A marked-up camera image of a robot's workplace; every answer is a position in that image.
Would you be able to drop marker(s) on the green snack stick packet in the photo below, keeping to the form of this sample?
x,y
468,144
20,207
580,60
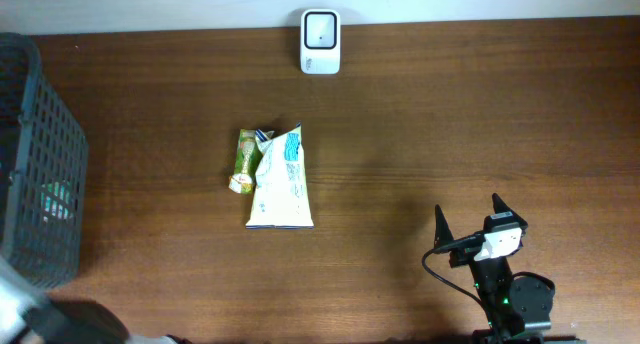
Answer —
x,y
248,156

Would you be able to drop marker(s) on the white barcode scanner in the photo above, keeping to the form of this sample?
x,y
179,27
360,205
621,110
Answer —
x,y
320,42

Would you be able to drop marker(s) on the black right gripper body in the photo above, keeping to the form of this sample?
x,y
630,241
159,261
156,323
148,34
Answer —
x,y
464,249

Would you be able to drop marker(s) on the dark grey plastic basket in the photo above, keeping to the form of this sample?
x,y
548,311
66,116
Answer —
x,y
41,143

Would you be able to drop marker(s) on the cream snack bag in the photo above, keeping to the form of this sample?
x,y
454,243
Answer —
x,y
280,199

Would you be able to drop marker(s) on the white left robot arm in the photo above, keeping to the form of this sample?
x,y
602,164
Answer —
x,y
29,315

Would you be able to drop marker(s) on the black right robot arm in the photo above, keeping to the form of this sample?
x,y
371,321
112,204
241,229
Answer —
x,y
517,306

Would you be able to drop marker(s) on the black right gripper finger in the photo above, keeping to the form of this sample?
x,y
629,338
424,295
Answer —
x,y
500,206
443,234

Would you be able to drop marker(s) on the teal tissue pack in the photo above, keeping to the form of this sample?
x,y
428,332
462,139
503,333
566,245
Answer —
x,y
56,201

